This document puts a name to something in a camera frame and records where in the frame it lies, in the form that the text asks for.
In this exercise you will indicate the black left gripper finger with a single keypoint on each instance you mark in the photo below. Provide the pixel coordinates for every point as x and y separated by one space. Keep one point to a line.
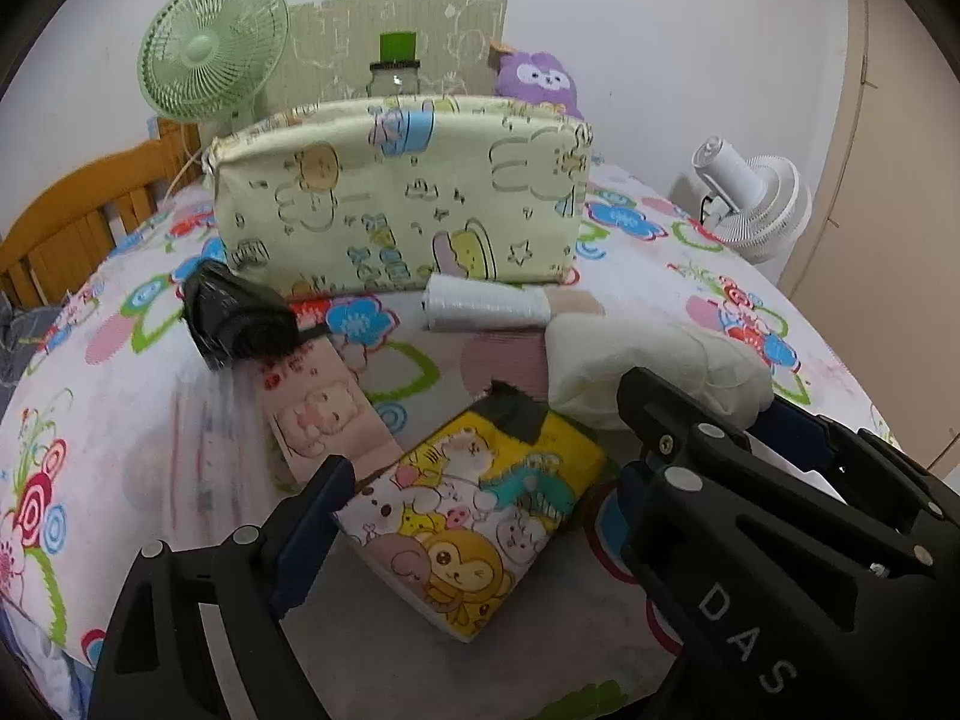
155 661

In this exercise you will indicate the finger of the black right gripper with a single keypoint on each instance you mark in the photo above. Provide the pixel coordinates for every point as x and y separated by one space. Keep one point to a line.
867 472
675 434

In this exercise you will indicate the white cloth bundle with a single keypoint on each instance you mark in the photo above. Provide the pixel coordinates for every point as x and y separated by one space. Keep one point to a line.
588 355

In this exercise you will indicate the colourful cartoon tissue pack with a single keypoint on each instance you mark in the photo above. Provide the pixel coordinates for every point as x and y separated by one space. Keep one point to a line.
457 522

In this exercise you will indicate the white plastic bag roll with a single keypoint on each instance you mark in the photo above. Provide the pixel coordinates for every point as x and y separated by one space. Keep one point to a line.
459 305

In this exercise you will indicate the black plastic bag bundle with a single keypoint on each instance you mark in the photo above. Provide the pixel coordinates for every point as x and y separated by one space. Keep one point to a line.
233 320

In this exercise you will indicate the clear plastic zip bag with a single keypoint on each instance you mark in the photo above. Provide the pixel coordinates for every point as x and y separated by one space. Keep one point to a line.
211 465

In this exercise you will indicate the white standing fan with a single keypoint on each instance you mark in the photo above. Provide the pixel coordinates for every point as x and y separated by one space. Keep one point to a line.
757 206

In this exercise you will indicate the pink cartoon packet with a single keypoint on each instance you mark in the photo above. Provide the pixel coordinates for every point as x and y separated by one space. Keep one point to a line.
316 409

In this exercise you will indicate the yellow cartoon fabric storage box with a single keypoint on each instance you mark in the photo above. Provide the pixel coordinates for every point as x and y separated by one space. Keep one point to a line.
379 194

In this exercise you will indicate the floral bed sheet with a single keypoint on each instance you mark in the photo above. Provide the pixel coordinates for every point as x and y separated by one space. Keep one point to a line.
575 640

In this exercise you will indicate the grey plaid pillow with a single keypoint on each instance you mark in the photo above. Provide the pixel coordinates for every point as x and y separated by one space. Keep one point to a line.
21 332

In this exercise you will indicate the purple plush toy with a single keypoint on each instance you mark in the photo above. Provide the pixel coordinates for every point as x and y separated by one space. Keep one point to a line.
538 79

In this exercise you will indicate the wooden bed headboard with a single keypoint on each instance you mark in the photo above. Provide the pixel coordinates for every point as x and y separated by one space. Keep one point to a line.
58 241

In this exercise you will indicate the glass jar with green lid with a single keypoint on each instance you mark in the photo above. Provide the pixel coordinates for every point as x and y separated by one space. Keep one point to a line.
397 71

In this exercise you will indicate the patterned cardboard sheet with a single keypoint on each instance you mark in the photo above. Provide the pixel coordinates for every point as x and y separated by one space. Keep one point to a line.
335 49

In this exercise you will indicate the green desk fan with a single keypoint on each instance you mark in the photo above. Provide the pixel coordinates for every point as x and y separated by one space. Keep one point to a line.
204 61

